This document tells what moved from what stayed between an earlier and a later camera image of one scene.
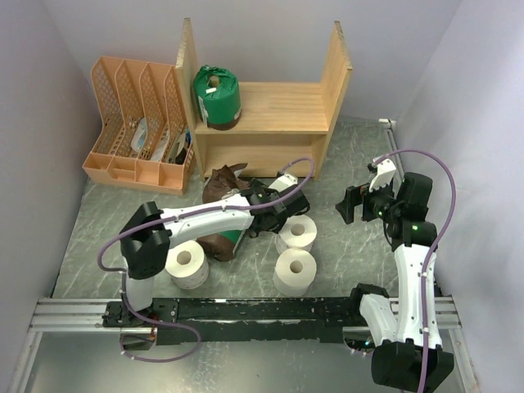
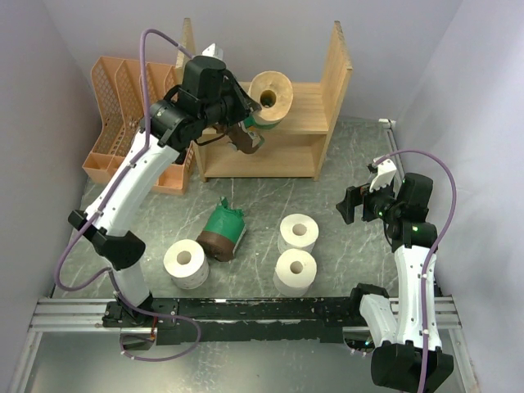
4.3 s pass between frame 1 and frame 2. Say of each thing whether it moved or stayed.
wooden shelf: stayed
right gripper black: stayed
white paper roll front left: stayed
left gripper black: moved
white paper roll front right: stayed
